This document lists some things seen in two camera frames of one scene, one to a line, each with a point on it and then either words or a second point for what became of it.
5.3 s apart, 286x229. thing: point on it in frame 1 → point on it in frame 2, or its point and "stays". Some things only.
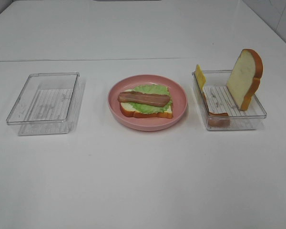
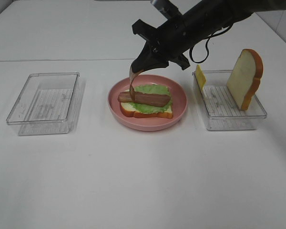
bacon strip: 217,119 → 132,76
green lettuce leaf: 154,89 stays
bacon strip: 139,98 stays
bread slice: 127,110 stays
